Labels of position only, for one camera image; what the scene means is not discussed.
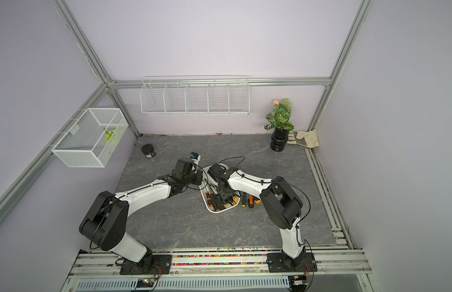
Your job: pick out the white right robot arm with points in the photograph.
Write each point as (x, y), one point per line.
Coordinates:
(282, 204)

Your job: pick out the white wire basket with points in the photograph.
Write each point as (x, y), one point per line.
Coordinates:
(92, 139)

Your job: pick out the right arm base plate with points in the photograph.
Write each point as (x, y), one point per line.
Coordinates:
(282, 263)

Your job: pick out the green artificial plant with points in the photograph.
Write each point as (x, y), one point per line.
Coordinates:
(279, 117)

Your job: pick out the long white wire shelf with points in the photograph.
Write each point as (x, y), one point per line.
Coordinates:
(195, 95)

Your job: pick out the aluminium rail base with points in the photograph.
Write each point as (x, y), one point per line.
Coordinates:
(224, 269)

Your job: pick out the small black jar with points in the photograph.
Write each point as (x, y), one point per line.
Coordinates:
(148, 151)

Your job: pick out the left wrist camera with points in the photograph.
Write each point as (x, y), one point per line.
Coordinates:
(195, 157)

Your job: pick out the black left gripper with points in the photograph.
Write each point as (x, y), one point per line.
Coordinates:
(198, 177)

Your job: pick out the cream work glove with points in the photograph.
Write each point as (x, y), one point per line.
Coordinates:
(308, 139)

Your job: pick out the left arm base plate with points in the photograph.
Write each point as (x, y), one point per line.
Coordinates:
(152, 264)

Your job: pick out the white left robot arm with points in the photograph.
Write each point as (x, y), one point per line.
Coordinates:
(105, 222)

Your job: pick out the white plastic storage box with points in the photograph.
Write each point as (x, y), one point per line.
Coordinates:
(216, 193)

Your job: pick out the black orange screwdriver in box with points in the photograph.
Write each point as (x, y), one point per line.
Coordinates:
(212, 201)

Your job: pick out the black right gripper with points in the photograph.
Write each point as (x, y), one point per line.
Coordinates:
(221, 193)

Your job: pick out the black glossy plant pot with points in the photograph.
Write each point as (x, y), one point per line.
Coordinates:
(279, 139)

